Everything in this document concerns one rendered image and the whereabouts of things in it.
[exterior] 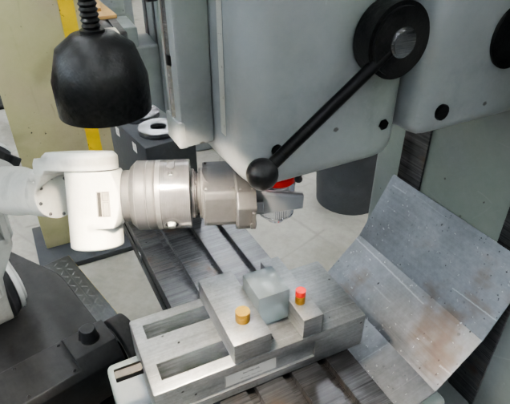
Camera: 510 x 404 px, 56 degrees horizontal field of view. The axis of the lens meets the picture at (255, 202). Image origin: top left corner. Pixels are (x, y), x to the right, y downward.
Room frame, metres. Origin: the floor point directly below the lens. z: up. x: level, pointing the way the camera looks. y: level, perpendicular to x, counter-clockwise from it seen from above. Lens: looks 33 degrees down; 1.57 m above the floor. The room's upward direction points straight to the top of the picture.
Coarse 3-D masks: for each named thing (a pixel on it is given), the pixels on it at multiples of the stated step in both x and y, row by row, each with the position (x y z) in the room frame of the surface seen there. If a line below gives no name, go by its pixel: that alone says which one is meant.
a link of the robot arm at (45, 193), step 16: (48, 160) 0.52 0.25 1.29; (64, 160) 0.50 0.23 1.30; (80, 160) 0.50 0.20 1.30; (96, 160) 0.50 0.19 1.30; (112, 160) 0.52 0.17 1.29; (32, 176) 0.53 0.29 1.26; (48, 176) 0.53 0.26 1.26; (32, 192) 0.53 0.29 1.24; (48, 192) 0.54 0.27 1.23; (64, 192) 0.55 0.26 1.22; (32, 208) 0.53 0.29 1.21; (48, 208) 0.53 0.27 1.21; (64, 208) 0.54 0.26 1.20
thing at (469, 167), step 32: (448, 128) 0.75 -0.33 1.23; (480, 128) 0.70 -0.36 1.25; (384, 160) 0.87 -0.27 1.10; (416, 160) 0.79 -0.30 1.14; (448, 160) 0.74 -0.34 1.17; (480, 160) 0.68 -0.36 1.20; (448, 192) 0.72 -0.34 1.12; (480, 192) 0.67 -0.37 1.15; (480, 224) 0.65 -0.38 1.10; (480, 352) 0.58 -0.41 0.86; (480, 384) 0.57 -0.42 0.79
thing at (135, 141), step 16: (160, 112) 1.09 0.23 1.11; (112, 128) 1.06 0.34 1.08; (128, 128) 1.00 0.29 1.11; (144, 128) 0.97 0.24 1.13; (160, 128) 1.00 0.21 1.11; (128, 144) 0.98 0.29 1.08; (144, 144) 0.92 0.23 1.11; (160, 144) 0.92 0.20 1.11; (176, 144) 0.94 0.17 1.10; (128, 160) 1.00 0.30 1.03; (192, 160) 0.96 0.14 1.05
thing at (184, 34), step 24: (168, 0) 0.46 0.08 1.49; (192, 0) 0.46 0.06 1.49; (168, 24) 0.46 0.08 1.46; (192, 24) 0.46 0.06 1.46; (168, 48) 0.47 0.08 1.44; (192, 48) 0.46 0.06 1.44; (168, 72) 0.47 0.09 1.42; (192, 72) 0.46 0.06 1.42; (168, 96) 0.48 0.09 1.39; (192, 96) 0.46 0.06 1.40; (168, 120) 0.48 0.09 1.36; (192, 120) 0.46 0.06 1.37; (192, 144) 0.46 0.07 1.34
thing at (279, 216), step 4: (292, 184) 0.52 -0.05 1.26; (272, 188) 0.51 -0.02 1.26; (276, 188) 0.51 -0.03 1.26; (280, 188) 0.51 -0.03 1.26; (284, 188) 0.51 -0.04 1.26; (288, 188) 0.51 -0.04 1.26; (292, 188) 0.52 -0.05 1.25; (272, 212) 0.51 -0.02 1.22; (276, 212) 0.51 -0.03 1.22; (280, 212) 0.51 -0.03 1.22; (284, 212) 0.51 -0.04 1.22; (288, 212) 0.51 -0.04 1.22; (292, 212) 0.52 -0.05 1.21; (264, 216) 0.51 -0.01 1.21; (268, 216) 0.51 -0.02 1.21; (272, 216) 0.51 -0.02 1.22; (276, 216) 0.51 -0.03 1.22; (280, 216) 0.51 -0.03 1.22; (284, 216) 0.51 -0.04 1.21; (288, 216) 0.51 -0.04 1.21; (272, 220) 0.51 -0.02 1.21; (276, 220) 0.51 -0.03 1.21; (280, 220) 0.51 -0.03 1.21
